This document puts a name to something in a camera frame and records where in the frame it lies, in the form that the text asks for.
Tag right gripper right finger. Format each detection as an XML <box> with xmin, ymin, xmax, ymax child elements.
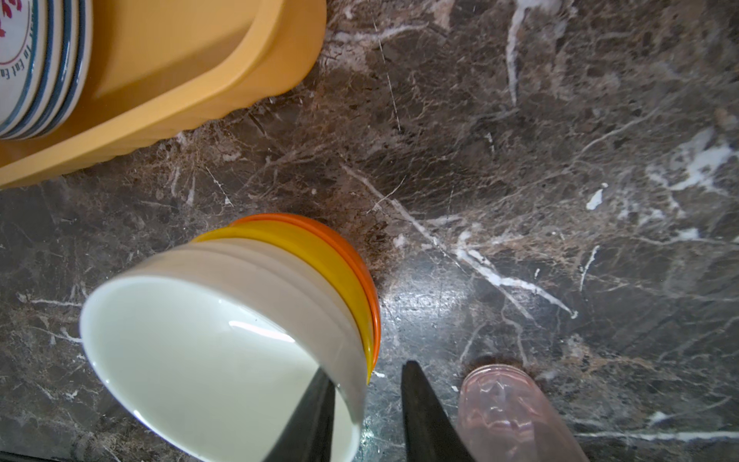
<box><xmin>401</xmin><ymin>361</ymin><xmax>473</xmax><ymax>461</ymax></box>

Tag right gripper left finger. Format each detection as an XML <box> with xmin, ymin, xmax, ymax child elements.
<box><xmin>264</xmin><ymin>369</ymin><xmax>336</xmax><ymax>462</ymax></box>

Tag cream and orange bowl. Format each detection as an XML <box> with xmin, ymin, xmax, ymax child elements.
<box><xmin>80</xmin><ymin>239</ymin><xmax>368</xmax><ymax>461</ymax></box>

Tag orange plastic bowl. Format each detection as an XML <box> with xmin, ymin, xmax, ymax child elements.
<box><xmin>230</xmin><ymin>212</ymin><xmax>383</xmax><ymax>371</ymax></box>

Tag yellow plastic bowl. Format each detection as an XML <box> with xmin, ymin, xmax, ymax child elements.
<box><xmin>191</xmin><ymin>218</ymin><xmax>376</xmax><ymax>385</ymax></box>

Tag plate with green text rim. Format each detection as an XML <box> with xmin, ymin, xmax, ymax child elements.
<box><xmin>21</xmin><ymin>1</ymin><xmax>94</xmax><ymax>140</ymax></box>

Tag white plate quatrefoil design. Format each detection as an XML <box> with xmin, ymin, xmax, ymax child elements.
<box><xmin>1</xmin><ymin>1</ymin><xmax>63</xmax><ymax>140</ymax></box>

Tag yellow plastic bin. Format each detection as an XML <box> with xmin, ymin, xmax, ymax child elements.
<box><xmin>1</xmin><ymin>1</ymin><xmax>327</xmax><ymax>189</ymax></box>

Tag pink translucent cup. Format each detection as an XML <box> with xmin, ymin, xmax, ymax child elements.
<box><xmin>456</xmin><ymin>364</ymin><xmax>588</xmax><ymax>461</ymax></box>

